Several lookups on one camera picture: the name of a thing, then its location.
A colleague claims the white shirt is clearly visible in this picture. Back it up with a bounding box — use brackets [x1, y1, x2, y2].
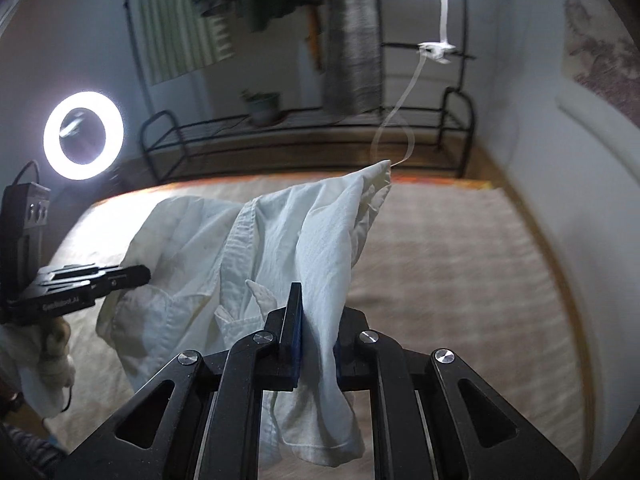
[96, 160, 390, 467]

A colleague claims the gloved left hand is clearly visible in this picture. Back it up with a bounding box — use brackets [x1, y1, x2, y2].
[1, 318, 76, 418]

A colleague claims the beige checkered bed cover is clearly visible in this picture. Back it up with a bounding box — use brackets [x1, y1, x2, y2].
[46, 174, 593, 479]

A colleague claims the potted plant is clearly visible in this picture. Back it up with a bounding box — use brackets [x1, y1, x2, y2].
[241, 90, 281, 127]

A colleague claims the striped hanging cloth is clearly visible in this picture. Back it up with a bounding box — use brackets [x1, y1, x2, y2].
[131, 0, 234, 86]

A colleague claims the grey hanging towel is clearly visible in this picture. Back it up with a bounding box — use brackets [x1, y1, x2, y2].
[323, 0, 382, 116]

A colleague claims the white clip-on lamp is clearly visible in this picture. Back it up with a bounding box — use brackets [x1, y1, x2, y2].
[418, 0, 456, 65]

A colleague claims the black metal rack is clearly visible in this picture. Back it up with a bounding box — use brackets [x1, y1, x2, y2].
[124, 0, 476, 184]

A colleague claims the white ring light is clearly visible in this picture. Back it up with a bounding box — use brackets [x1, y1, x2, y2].
[43, 91, 124, 181]

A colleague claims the white lamp cable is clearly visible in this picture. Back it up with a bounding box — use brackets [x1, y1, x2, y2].
[370, 56, 429, 168]

